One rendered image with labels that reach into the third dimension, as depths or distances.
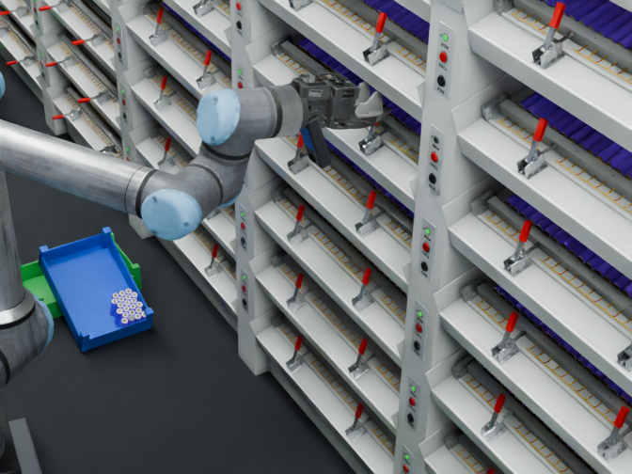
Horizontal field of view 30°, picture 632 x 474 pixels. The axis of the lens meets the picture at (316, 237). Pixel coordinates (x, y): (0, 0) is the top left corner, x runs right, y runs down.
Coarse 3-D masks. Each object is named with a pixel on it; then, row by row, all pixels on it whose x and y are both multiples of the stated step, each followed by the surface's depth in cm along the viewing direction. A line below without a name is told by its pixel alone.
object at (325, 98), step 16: (320, 80) 209; (336, 80) 211; (304, 96) 206; (320, 96) 208; (336, 96) 208; (352, 96) 211; (304, 112) 206; (320, 112) 210; (336, 112) 209; (352, 112) 213; (336, 128) 211
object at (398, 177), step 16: (272, 32) 250; (288, 32) 252; (256, 48) 250; (272, 48) 250; (256, 64) 252; (272, 64) 250; (272, 80) 246; (288, 80) 245; (384, 128) 226; (336, 144) 232; (352, 144) 225; (384, 144) 223; (400, 144) 222; (352, 160) 229; (368, 160) 221; (384, 160) 220; (400, 160) 219; (384, 176) 217; (400, 176) 216; (416, 176) 207; (400, 192) 214; (416, 192) 209
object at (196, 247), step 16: (176, 240) 328; (192, 240) 326; (208, 240) 324; (192, 256) 322; (208, 256) 320; (224, 256) 317; (208, 272) 312; (224, 272) 314; (224, 288) 310; (224, 304) 312
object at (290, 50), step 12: (288, 48) 249; (288, 60) 248; (300, 60) 245; (312, 60) 243; (300, 72) 244; (312, 72) 243; (324, 72) 239; (384, 120) 224; (396, 120) 223; (396, 132) 222; (408, 132) 220; (408, 144) 220
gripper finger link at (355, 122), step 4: (352, 116) 213; (372, 116) 215; (352, 120) 212; (356, 120) 212; (360, 120) 212; (364, 120) 213; (368, 120) 214; (372, 120) 215; (340, 124) 212; (344, 124) 212; (348, 124) 211; (352, 124) 212; (356, 124) 212; (360, 124) 212; (364, 124) 213; (368, 124) 214; (372, 124) 215; (344, 128) 212; (348, 128) 212; (352, 128) 212; (356, 128) 212; (360, 128) 213
